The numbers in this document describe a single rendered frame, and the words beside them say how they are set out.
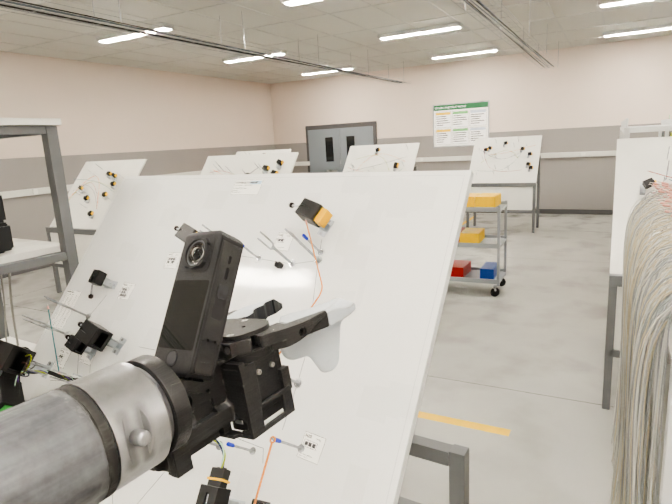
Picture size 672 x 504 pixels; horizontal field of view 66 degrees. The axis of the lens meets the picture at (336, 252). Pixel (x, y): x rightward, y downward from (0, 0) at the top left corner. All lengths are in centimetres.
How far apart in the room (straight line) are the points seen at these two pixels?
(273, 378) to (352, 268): 72
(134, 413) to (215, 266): 12
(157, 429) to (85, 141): 975
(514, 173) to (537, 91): 264
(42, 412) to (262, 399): 17
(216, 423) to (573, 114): 1148
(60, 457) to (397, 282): 84
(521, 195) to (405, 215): 843
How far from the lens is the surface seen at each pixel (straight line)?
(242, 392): 41
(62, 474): 34
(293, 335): 42
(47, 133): 182
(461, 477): 137
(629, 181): 388
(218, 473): 107
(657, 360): 101
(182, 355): 40
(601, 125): 1173
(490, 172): 980
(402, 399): 100
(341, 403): 104
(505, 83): 1196
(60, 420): 34
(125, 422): 35
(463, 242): 581
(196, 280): 41
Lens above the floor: 174
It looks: 12 degrees down
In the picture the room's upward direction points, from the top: 3 degrees counter-clockwise
